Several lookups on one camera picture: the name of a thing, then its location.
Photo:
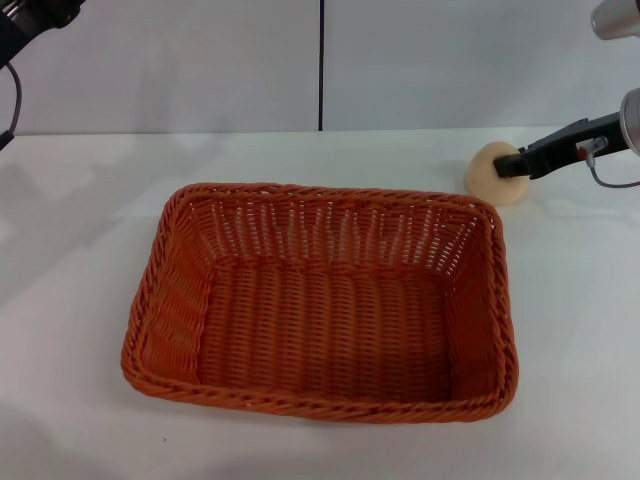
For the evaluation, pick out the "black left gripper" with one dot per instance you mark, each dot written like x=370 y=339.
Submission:
x=30 y=17

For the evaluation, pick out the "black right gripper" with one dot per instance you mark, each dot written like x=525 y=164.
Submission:
x=560 y=147

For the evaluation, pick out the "round beige bread bun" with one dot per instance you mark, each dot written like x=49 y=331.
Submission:
x=482 y=175

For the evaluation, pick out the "orange woven rectangular basket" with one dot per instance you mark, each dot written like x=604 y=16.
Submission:
x=325 y=330

